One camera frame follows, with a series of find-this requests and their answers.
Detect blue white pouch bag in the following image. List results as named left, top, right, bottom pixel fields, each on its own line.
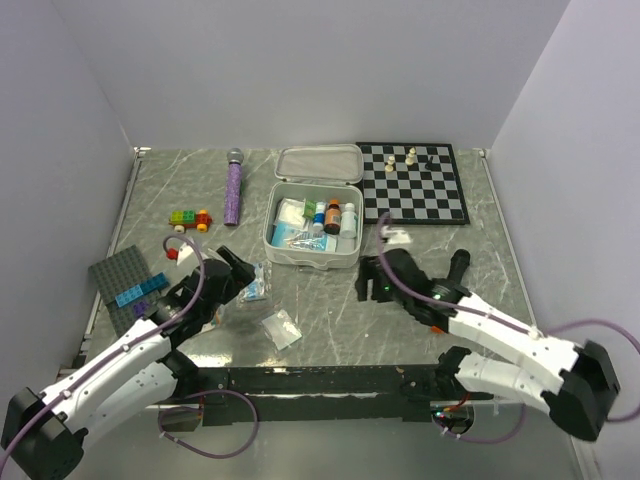
left=271, top=222, right=337, bottom=252

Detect brown bottle orange cap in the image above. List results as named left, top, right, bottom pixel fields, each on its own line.
left=324, top=199, right=341, bottom=235

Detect white green pill bottle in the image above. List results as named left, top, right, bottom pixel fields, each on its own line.
left=339, top=203, right=358, bottom=239

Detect white chess piece tall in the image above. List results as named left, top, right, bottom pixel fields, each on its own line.
left=405, top=147, right=416, bottom=166

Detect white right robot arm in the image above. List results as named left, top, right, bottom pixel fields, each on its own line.
left=355, top=248, right=620, bottom=442

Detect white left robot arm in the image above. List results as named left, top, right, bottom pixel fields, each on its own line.
left=1, top=246, right=255, bottom=479

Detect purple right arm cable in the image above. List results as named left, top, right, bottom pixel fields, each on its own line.
left=375, top=212, right=640, bottom=446

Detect white medicine kit case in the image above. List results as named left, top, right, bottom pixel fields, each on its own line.
left=263, top=144, right=364, bottom=270

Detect large gauze plastic bag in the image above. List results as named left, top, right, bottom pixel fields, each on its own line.
left=274, top=198, right=307, bottom=230

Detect colourful toy brick car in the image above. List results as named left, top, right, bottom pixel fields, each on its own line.
left=168, top=209, right=213, bottom=233

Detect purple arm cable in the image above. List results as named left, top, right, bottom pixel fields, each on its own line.
left=375, top=212, right=640, bottom=446
left=0, top=234, right=260, bottom=459

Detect white chess piece small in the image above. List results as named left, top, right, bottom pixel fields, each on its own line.
left=384, top=155, right=395, bottom=173

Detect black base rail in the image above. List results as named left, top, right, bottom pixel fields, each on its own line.
left=157, top=364, right=492, bottom=426

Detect purple glitter microphone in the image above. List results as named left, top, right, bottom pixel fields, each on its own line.
left=223, top=148, right=244, bottom=226

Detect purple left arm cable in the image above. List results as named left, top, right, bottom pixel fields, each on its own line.
left=0, top=234, right=260, bottom=459

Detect black marker orange cap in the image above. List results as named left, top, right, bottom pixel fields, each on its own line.
left=431, top=249, right=471, bottom=333

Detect blue toy brick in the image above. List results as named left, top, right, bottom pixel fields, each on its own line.
left=115, top=273, right=169, bottom=307

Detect black white chessboard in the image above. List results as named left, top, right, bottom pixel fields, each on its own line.
left=357, top=142, right=470, bottom=226

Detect bandage box plastic bag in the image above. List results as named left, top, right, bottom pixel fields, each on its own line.
left=200, top=305, right=225, bottom=334

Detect small green medicine box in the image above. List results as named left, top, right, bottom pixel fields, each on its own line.
left=303, top=199, right=316, bottom=220

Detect small gauze zip bag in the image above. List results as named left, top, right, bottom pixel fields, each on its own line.
left=261, top=309, right=302, bottom=351

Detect white blue pill bottle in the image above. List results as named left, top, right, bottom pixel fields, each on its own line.
left=312, top=202, right=326, bottom=232

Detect grey brick baseplate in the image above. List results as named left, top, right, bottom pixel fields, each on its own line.
left=89, top=245, right=160, bottom=337

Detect purple toy brick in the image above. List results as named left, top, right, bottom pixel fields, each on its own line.
left=132, top=301, right=150, bottom=320

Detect blue packets plastic bag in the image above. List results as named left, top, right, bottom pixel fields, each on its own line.
left=237, top=260, right=272, bottom=308

